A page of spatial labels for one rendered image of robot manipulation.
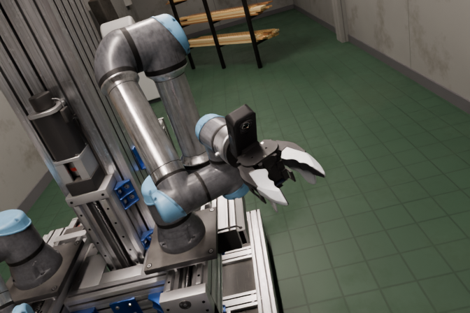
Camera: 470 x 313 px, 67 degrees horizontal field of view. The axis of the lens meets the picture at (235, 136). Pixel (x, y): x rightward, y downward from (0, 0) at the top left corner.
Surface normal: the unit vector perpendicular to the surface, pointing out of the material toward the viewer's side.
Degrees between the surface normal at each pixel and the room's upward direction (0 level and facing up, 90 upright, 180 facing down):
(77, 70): 90
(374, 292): 0
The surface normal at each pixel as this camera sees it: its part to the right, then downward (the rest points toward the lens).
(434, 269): -0.26, -0.86
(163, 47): 0.46, 0.29
